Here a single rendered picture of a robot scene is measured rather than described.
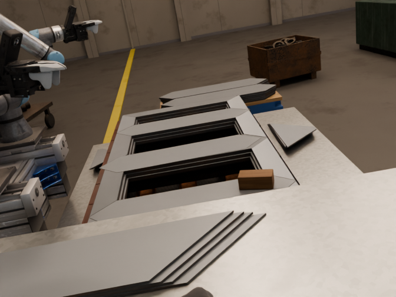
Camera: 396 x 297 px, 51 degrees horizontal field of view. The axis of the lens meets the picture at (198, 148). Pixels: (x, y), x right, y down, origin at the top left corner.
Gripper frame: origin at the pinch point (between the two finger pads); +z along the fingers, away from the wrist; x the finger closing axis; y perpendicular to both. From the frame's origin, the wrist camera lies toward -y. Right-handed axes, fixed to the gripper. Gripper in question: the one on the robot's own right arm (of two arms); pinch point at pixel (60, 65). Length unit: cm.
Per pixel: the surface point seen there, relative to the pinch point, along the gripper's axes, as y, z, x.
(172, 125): 55, -19, -114
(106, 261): 35.6, 20.1, 25.1
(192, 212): 36.4, 31.2, 2.0
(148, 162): 56, -13, -66
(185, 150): 55, 0, -79
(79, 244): 36.2, 10.5, 20.1
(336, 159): 61, 65, -91
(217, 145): 53, 14, -83
